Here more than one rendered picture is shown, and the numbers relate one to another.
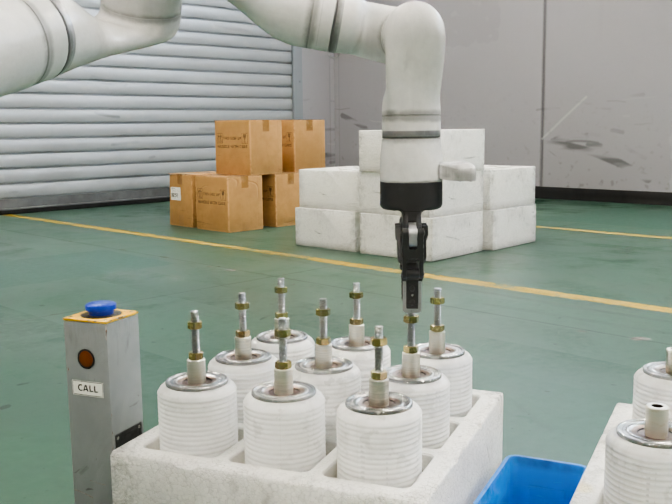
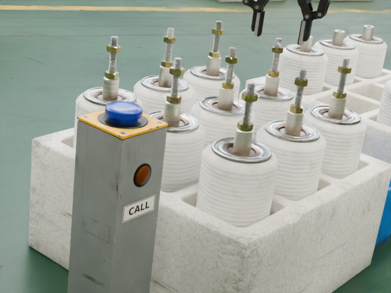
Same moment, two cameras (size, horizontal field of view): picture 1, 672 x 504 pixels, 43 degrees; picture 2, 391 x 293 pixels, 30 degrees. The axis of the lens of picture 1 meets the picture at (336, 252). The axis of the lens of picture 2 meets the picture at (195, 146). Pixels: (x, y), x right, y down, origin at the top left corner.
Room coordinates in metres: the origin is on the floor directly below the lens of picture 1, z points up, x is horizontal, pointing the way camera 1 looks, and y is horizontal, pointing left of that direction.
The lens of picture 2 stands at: (0.85, 1.00, 0.59)
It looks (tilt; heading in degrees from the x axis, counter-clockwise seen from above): 22 degrees down; 285
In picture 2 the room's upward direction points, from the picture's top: 7 degrees clockwise
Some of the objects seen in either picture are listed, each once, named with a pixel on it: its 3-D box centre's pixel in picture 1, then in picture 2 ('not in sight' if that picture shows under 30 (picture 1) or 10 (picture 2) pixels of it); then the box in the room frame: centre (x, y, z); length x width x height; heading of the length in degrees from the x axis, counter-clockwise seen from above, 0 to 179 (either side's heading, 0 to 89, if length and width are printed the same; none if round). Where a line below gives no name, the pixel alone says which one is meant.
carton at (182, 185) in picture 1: (201, 198); not in sight; (4.99, 0.78, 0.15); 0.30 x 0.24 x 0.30; 134
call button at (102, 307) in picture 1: (101, 310); (123, 115); (1.11, 0.31, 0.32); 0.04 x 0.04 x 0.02
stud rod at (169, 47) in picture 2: (356, 309); (168, 52); (1.18, -0.03, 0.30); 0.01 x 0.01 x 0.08
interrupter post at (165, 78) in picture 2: (356, 335); (166, 76); (1.18, -0.03, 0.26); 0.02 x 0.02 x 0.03
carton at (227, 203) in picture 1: (229, 202); not in sight; (4.73, 0.59, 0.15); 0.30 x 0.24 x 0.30; 44
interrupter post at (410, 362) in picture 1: (411, 364); (271, 85); (1.03, -0.09, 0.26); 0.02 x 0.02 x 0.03
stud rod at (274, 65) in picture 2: (411, 334); (275, 61); (1.03, -0.09, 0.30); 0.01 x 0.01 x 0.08
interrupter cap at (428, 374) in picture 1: (411, 375); (270, 93); (1.03, -0.09, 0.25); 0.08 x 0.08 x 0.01
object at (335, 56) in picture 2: not in sight; (329, 86); (0.97, -0.52, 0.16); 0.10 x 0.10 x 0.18
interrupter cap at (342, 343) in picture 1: (356, 344); (164, 84); (1.18, -0.03, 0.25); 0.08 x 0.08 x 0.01
